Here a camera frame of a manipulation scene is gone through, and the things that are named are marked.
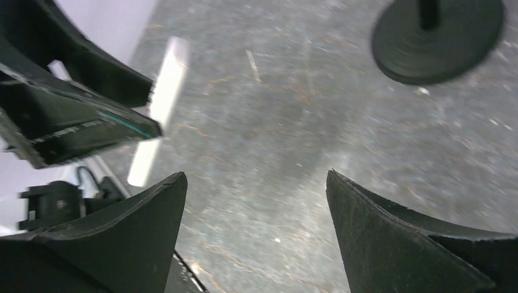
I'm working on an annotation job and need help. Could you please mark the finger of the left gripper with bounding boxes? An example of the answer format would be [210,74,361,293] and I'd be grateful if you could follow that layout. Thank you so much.
[1,1,152,107]
[1,64,162,168]

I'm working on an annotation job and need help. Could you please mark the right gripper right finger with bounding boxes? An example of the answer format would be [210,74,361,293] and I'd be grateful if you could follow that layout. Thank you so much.
[326,170,517,293]

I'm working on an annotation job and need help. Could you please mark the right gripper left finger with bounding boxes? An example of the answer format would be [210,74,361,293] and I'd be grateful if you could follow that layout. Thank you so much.
[1,172,188,292]

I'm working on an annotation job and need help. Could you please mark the white remote control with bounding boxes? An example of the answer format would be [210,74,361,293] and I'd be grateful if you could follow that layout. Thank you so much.
[127,37,189,187]

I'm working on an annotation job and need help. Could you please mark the microphone on black stand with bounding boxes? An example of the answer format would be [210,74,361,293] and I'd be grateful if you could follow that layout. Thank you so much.
[371,0,505,85]

